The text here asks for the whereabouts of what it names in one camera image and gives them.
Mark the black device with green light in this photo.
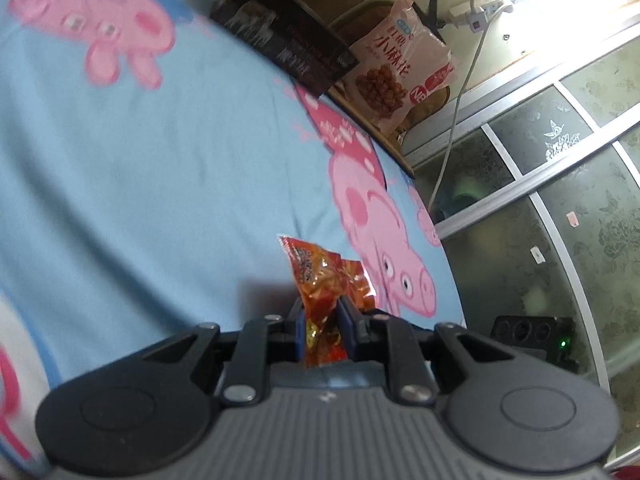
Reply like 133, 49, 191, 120
490, 315, 579, 373

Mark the red orange snack packet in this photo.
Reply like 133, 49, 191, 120
279, 235, 375, 367

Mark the frosted glass sliding door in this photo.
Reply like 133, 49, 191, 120
405, 25, 639, 468

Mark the Peppa Pig blue bedsheet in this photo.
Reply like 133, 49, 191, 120
1, 0, 463, 479

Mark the white power strip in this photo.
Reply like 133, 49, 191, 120
445, 0, 513, 34

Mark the white power cable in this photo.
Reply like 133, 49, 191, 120
426, 0, 507, 212

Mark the black sheep-print storage box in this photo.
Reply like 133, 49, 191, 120
210, 0, 358, 96

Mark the pink twisted-snack bag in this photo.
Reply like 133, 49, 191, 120
343, 0, 456, 136

